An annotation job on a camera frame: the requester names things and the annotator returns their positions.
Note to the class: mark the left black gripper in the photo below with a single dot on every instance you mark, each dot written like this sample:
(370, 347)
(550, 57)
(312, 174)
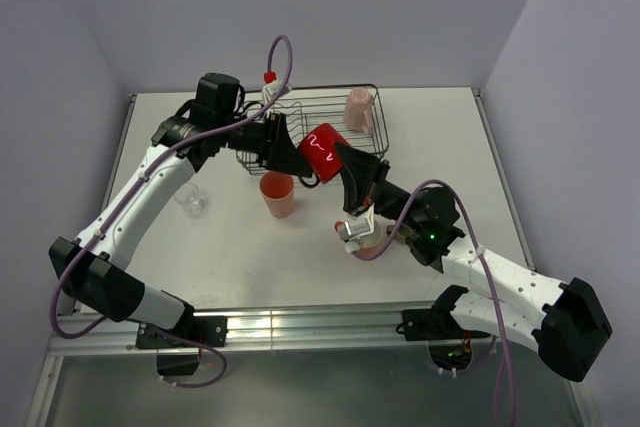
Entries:
(279, 153)

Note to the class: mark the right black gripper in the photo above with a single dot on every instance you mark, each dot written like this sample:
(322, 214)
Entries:
(359, 174)

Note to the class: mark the salmon plastic tumbler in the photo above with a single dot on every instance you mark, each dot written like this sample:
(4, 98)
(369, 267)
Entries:
(277, 190)

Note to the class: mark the red ceramic mug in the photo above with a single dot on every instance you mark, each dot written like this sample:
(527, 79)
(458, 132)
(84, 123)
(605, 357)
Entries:
(318, 149)

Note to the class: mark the orange mug white inside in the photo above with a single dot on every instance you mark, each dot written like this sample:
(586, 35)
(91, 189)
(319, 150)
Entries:
(371, 250)

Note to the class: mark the pink ceramic mug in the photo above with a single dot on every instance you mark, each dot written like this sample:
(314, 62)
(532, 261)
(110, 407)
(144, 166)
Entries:
(358, 111)

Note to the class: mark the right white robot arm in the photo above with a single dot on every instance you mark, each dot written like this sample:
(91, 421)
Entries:
(563, 322)

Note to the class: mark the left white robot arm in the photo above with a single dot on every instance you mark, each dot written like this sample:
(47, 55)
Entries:
(91, 268)

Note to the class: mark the small grey-green cup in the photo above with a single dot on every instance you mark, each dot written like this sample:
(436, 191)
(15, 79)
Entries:
(401, 235)

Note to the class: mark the clear glass left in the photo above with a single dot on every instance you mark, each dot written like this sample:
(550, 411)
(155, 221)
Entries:
(192, 200)

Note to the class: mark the black wire dish rack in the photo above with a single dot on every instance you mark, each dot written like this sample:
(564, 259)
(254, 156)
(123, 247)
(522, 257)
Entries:
(308, 107)

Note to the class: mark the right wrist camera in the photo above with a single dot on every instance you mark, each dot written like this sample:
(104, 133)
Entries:
(357, 232)

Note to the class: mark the aluminium frame rail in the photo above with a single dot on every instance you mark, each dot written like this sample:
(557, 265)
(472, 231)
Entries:
(262, 329)

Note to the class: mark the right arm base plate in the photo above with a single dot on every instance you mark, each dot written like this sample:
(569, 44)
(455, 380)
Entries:
(432, 325)

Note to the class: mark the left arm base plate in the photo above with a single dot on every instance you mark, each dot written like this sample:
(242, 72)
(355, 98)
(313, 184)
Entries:
(207, 330)

